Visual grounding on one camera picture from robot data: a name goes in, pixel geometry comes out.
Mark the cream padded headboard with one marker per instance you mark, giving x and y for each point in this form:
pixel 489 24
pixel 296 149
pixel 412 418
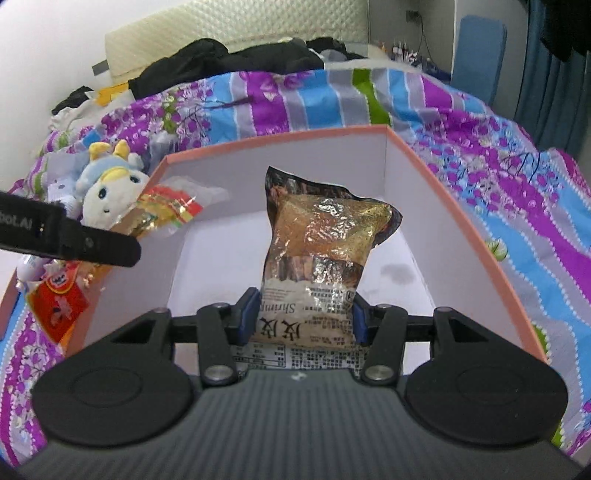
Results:
pixel 231 23

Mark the yellow packet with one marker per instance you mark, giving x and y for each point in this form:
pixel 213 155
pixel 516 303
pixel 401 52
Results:
pixel 113 94

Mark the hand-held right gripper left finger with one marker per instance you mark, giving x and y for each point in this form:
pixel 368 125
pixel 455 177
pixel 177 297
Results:
pixel 247 318

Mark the white blue plush toy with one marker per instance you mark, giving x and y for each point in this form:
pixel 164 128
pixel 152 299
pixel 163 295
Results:
pixel 108 194

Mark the white cloth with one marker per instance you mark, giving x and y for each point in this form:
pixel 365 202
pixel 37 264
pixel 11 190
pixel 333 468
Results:
pixel 78 115

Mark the blue curtain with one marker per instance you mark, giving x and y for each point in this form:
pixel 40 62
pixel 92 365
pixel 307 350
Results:
pixel 545 101

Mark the black clothing pile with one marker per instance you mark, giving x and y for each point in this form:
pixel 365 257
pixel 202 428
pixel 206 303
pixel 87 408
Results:
pixel 258 60

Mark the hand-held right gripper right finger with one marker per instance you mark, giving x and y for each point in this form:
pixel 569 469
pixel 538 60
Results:
pixel 361 323

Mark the brown gold snack packet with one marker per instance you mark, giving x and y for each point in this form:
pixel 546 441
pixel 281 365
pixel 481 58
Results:
pixel 318 240

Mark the blue chair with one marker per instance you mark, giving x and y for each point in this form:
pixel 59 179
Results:
pixel 478 60

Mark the white desk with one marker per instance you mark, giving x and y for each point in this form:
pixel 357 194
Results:
pixel 411 62

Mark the clear plastic bag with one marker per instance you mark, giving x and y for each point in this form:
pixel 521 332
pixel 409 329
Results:
pixel 161 143

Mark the pink box lid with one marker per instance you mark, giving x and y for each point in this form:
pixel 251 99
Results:
pixel 5 281

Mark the small black garment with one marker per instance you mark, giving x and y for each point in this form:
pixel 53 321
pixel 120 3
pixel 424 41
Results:
pixel 74 99

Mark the red gold clear snack packet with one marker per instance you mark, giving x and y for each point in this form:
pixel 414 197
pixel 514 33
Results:
pixel 166 203

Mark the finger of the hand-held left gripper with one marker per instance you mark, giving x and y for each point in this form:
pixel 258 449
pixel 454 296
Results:
pixel 106 247

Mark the dark hanging garment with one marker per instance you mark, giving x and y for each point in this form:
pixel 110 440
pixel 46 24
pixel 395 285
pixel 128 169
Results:
pixel 565 32

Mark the purple floral striped blanket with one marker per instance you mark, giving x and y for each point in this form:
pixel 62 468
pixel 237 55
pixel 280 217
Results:
pixel 508 207

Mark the pink cardboard box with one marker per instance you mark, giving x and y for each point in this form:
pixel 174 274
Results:
pixel 295 152

